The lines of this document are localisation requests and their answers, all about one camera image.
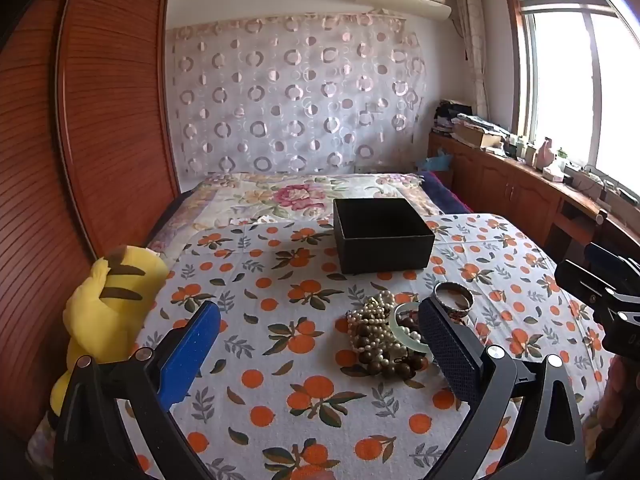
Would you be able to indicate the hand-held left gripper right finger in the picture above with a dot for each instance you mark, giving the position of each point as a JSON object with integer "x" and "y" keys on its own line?
{"x": 450, "y": 350}

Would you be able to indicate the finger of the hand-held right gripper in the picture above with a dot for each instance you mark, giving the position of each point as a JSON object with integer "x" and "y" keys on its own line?
{"x": 607, "y": 260}
{"x": 580, "y": 277}

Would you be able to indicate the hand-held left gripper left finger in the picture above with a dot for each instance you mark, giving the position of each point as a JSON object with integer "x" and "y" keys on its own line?
{"x": 190, "y": 355}

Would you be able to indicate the pale green jade bangle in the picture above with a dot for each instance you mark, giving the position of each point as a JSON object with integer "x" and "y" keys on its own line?
{"x": 393, "y": 322}

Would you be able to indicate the black square box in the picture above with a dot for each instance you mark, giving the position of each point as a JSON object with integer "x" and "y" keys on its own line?
{"x": 380, "y": 252}

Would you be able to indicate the patterned enamel bangle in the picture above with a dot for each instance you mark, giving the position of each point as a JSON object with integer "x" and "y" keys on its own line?
{"x": 452, "y": 310}

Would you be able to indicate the yellow plush toy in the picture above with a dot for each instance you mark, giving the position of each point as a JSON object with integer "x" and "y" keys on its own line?
{"x": 110, "y": 310}

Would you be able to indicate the orange fruit print sheet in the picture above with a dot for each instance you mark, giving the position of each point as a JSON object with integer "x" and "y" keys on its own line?
{"x": 280, "y": 320}

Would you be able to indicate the white tissue pack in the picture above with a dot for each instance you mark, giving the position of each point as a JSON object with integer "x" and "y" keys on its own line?
{"x": 552, "y": 173}

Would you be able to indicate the pink vase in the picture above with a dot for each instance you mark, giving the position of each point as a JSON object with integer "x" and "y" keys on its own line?
{"x": 545, "y": 155}

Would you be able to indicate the long wooden cabinet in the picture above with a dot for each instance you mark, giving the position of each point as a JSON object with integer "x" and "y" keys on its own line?
{"x": 500, "y": 180}

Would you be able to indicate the dark blue blanket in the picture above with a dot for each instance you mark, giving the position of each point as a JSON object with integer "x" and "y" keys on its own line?
{"x": 445, "y": 195}

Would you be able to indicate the cardboard box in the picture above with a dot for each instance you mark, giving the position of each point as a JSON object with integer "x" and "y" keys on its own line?
{"x": 475, "y": 137}

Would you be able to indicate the blue plastic bag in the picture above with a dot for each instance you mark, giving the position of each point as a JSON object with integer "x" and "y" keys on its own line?
{"x": 437, "y": 162}

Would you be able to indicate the stack of papers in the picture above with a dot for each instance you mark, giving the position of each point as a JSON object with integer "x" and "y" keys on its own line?
{"x": 482, "y": 122}

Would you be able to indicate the floral quilt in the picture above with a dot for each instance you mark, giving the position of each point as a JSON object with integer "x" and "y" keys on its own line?
{"x": 300, "y": 195}

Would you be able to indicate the pile of dark clothes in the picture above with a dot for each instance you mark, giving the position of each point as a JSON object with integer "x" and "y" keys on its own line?
{"x": 450, "y": 115}

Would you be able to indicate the cream patterned window curtain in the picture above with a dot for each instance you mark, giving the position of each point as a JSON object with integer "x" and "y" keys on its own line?
{"x": 472, "y": 50}

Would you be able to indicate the circle pattern sheer curtain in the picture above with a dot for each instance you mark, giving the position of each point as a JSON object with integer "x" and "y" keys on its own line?
{"x": 300, "y": 100}

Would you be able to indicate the wooden frame window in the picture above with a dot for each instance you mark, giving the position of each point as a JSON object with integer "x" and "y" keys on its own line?
{"x": 560, "y": 85}

